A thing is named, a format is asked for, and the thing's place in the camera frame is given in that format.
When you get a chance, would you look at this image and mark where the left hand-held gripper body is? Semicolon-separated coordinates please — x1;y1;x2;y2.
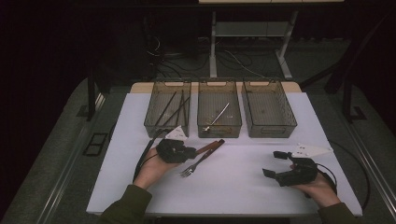
155;125;190;164

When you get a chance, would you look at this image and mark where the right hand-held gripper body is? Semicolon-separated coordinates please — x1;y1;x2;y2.
275;143;334;188

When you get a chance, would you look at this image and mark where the wooden-handled steel fork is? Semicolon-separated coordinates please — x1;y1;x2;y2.
179;138;226;179

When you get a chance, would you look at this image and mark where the black chopstick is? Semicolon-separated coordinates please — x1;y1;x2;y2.
160;96;191;128
153;91;177;128

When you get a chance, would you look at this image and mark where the smoky plastic bin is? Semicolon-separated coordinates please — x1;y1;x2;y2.
196;78;243;139
242;78;298;139
143;79;192;139

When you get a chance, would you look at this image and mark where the long steel spoon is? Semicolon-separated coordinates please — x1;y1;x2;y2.
202;102;232;133

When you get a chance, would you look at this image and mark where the person's right hand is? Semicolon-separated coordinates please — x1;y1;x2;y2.
290;164;342;209

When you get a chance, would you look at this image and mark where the person's left hand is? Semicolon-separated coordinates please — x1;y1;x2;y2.
133;147;181;190

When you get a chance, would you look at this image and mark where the black metal stand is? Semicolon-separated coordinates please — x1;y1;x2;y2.
86;69;98;122
325;12;395;124

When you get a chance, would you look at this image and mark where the white metal-framed desk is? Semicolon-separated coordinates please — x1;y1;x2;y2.
198;0;346;81

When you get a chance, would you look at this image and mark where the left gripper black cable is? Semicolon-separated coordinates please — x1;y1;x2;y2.
133;129;167;183

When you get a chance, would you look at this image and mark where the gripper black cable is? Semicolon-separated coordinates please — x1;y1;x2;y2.
316;162;339;195
133;129;167;183

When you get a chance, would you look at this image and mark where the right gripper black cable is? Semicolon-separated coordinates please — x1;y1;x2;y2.
316;162;339;195

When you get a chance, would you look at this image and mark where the thin black floor cable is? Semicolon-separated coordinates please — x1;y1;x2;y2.
329;139;372;223

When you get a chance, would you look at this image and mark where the aluminium floor rail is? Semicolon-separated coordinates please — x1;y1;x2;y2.
36;92;106;224
337;119;396;216

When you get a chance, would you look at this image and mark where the black floor outlet frame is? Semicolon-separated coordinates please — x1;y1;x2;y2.
82;133;109;157

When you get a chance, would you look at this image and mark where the tangle of black floor cables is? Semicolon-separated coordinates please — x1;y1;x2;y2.
144;34;253;80

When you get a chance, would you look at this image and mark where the white floor cable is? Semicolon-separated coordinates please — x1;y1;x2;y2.
223;49;267;79

